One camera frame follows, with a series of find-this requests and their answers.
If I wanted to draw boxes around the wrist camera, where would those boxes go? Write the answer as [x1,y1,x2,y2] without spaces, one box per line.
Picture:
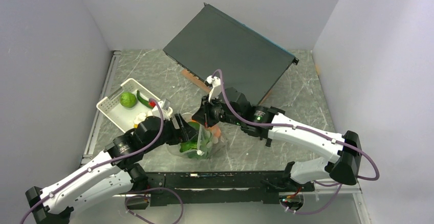
[147,98,173,119]
[206,75,222,102]

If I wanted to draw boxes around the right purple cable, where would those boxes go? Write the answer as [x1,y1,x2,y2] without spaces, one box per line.
[211,69,380,216]

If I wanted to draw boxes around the purple cable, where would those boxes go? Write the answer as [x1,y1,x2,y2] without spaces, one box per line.
[19,98,185,224]
[211,69,380,216]

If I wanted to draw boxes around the green lettuce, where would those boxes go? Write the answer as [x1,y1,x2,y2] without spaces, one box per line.
[179,141,202,159]

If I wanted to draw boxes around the peach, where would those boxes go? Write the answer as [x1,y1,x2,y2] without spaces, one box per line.
[210,125,222,139]

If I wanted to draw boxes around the black hammer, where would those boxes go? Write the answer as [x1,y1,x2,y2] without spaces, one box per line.
[269,106,285,115]

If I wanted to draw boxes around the polka dot zip bag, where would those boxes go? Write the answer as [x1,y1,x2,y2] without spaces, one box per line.
[166,113,227,160]

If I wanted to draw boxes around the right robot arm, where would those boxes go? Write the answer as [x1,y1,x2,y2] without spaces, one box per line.
[192,88,362,191]

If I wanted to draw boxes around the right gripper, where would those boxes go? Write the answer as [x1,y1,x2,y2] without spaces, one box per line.
[192,93,243,128]

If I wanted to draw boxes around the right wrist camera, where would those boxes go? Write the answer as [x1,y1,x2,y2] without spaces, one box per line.
[206,75,222,102]

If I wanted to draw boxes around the wooden board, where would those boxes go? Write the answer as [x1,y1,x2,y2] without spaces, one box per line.
[181,68,278,105]

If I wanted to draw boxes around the aluminium side rail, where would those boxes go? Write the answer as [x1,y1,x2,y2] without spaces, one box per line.
[80,50,122,166]

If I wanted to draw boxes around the white mushrooms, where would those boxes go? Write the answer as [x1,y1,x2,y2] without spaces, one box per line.
[133,111,153,128]

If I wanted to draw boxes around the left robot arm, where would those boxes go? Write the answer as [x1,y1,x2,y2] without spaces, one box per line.
[20,114,198,223]

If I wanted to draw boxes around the white plastic basket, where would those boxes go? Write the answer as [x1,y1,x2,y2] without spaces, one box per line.
[96,78,161,132]

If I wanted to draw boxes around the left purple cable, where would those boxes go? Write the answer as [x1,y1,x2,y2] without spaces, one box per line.
[19,98,185,224]

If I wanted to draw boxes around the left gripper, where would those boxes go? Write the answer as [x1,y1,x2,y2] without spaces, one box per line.
[143,113,199,153]

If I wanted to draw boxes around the light green bumpy fruit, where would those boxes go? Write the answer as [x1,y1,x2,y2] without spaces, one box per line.
[119,92,137,108]

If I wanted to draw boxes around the dark rack server box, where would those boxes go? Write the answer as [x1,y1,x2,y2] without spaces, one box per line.
[163,4,299,104]

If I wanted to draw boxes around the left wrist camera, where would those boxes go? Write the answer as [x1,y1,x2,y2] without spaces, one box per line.
[147,98,173,119]

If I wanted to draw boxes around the green chili pepper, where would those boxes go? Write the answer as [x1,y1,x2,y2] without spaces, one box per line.
[136,90,155,109]

